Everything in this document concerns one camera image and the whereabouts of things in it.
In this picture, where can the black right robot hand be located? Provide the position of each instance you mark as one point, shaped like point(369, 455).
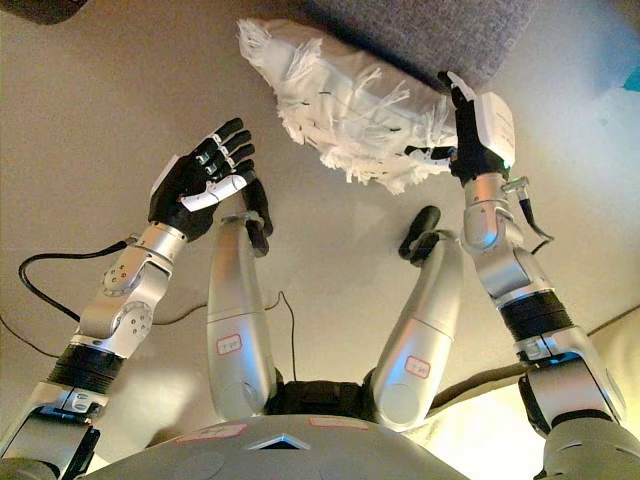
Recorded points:
point(475, 150)

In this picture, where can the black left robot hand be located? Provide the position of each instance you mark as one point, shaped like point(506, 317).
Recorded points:
point(185, 195)

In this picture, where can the white fringed pillow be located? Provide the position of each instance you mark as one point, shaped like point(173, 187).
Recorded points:
point(360, 110)

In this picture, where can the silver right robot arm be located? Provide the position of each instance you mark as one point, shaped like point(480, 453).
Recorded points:
point(520, 285)

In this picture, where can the grey fabric armchair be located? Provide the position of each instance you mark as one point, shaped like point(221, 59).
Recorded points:
point(425, 35)

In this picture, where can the grey robot torso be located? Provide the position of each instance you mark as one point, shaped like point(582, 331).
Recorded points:
point(300, 450)

